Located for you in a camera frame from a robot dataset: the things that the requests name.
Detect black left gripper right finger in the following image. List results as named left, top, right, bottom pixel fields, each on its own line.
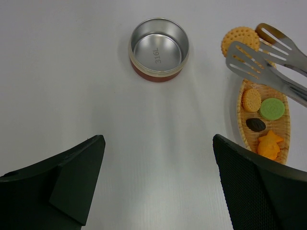
left=213, top=134, right=307, bottom=230

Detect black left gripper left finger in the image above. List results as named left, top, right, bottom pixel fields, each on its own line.
left=0, top=135, right=106, bottom=230

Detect dark chocolate leaf cookie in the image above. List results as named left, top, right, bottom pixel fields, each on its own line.
left=246, top=118, right=266, bottom=132

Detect green round cookie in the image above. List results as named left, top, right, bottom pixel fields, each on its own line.
left=259, top=98, right=285, bottom=121

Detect small round sandwich cookie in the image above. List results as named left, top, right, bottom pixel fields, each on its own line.
left=242, top=89, right=261, bottom=113

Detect stainless steel tongs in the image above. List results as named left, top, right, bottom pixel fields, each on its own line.
left=226, top=23, right=307, bottom=107

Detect large round dotted biscuit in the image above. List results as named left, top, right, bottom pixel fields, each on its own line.
left=221, top=26, right=260, bottom=57

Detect orange fish-shaped cookie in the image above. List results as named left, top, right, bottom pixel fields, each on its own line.
left=257, top=130, right=284, bottom=160

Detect boat-shaped woven basket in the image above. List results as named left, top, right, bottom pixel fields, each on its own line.
left=236, top=80, right=291, bottom=165

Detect steel bowl with red base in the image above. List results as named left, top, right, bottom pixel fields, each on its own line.
left=128, top=18, right=189, bottom=82

